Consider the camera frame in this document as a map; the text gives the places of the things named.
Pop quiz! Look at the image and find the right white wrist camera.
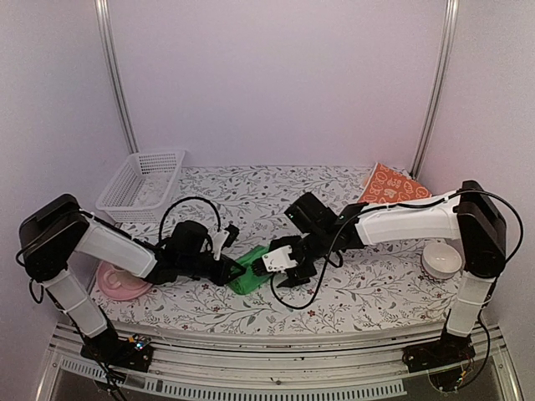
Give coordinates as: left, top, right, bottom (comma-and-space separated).
252, 246, 298, 277

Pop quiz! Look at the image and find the right black camera cable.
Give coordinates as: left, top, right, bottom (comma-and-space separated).
270, 208, 360, 311

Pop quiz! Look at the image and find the left aluminium frame post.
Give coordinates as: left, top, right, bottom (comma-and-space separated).
94, 0, 139, 154

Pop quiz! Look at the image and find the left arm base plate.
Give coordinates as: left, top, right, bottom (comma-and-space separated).
80, 334, 154, 373

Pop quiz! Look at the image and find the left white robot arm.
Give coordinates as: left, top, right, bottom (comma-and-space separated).
15, 194, 246, 363

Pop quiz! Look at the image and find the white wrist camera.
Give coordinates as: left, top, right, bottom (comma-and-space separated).
212, 224, 239, 261
252, 246, 298, 277

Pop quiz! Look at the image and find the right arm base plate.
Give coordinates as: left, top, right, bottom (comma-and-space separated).
402, 339, 476, 373

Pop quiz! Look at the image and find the white plastic mesh basket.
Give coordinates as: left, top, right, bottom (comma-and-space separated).
95, 150, 186, 223

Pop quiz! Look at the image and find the green microfiber towel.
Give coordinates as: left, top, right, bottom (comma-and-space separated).
227, 246, 269, 295

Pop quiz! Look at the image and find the aluminium frame post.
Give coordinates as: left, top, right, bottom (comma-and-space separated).
94, 0, 139, 154
410, 0, 460, 179

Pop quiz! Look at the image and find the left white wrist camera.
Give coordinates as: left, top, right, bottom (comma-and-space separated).
212, 224, 239, 261

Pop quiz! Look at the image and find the aluminium front rail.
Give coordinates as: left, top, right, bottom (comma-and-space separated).
35, 323, 526, 401

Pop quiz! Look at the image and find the left black camera cable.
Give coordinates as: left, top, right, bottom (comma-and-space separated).
160, 196, 222, 246

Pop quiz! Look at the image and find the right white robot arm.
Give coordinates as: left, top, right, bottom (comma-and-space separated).
259, 180, 508, 364

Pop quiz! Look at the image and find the pink saucer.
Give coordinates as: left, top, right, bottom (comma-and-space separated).
96, 261, 153, 302

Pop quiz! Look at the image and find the black camera cable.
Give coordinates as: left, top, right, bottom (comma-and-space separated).
270, 208, 360, 311
160, 196, 222, 246

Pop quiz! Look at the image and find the orange rabbit pattern towel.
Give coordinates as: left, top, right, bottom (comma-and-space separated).
359, 163, 431, 204

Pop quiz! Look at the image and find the right aluminium frame post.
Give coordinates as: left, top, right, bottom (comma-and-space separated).
410, 0, 460, 179

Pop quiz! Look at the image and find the white ceramic bowl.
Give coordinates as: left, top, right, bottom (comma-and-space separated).
421, 242, 462, 280

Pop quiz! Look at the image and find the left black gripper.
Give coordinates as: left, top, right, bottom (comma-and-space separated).
179, 253, 245, 287

